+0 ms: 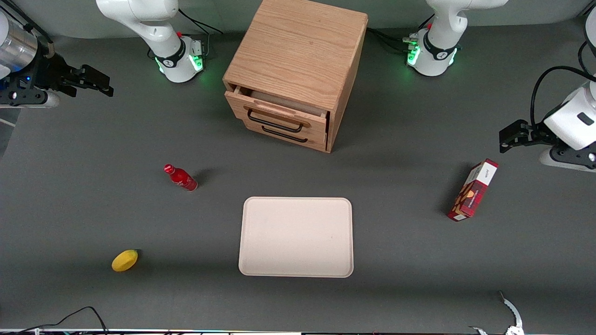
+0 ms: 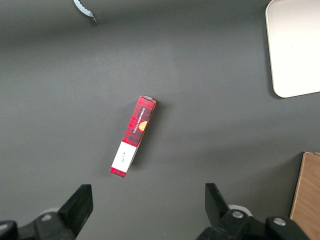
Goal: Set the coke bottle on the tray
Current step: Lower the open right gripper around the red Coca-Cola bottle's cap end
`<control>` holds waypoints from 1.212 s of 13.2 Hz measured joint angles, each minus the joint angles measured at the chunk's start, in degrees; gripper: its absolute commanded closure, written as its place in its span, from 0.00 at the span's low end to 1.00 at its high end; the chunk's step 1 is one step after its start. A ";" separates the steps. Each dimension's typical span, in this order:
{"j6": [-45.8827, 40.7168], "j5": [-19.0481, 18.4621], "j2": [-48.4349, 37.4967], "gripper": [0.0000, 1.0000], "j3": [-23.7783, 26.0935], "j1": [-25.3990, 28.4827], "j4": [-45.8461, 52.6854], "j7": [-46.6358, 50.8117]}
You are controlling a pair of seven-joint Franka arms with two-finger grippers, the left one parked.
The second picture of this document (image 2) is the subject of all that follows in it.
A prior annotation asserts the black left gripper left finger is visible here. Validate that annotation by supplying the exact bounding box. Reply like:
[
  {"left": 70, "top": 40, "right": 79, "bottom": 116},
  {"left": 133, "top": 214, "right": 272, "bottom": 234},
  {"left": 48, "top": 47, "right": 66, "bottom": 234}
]
[{"left": 0, "top": 184, "right": 94, "bottom": 240}]

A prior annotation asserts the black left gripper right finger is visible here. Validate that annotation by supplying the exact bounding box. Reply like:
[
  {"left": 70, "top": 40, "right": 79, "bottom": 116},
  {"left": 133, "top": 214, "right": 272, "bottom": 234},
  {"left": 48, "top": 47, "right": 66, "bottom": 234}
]
[{"left": 196, "top": 182, "right": 311, "bottom": 240}]

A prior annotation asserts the white plastic tray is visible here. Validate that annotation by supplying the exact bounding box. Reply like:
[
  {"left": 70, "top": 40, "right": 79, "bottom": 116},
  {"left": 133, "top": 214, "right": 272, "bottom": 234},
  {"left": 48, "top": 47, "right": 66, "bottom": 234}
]
[{"left": 265, "top": 0, "right": 320, "bottom": 99}]

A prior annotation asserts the light wooden board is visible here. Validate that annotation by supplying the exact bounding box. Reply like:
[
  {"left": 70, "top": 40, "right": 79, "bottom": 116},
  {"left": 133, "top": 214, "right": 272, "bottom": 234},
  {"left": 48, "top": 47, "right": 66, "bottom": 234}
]
[{"left": 289, "top": 151, "right": 320, "bottom": 240}]

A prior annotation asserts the red plaid shortbread box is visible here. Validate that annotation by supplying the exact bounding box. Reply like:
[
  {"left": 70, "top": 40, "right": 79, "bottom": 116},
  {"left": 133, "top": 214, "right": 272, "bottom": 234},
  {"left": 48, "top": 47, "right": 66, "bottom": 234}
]
[{"left": 108, "top": 95, "right": 159, "bottom": 179}]

